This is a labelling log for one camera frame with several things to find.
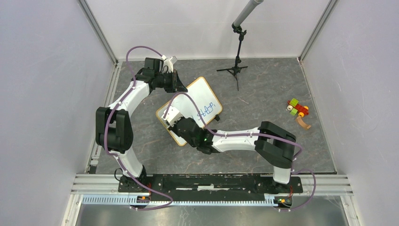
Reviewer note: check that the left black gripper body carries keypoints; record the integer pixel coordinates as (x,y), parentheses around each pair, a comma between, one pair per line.
(166,81)

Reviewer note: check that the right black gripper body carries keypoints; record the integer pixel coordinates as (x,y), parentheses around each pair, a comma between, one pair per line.
(174,129)

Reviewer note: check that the yellow framed whiteboard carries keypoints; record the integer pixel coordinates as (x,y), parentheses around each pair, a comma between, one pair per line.
(205,99)

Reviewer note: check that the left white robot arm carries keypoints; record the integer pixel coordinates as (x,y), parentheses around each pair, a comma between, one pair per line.
(114,131)

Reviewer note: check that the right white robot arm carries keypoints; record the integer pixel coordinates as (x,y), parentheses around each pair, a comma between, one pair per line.
(275,144)

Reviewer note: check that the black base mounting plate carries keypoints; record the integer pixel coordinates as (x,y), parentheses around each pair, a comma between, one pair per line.
(208,187)

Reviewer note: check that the colourful toy brick car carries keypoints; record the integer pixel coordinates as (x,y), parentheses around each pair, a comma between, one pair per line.
(295,108)

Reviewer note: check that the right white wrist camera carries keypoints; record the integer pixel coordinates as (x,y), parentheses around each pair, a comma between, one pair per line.
(171,116)

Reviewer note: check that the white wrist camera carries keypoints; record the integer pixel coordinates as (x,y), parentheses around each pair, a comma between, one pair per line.
(168,64)
(171,116)

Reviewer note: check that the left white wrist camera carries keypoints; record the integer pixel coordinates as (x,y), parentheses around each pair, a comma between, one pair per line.
(168,64)

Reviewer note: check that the black tripod camera stand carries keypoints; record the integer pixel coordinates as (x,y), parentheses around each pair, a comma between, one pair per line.
(236,27)

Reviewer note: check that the grey slotted cable duct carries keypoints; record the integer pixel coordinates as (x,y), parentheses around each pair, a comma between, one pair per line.
(136,200)

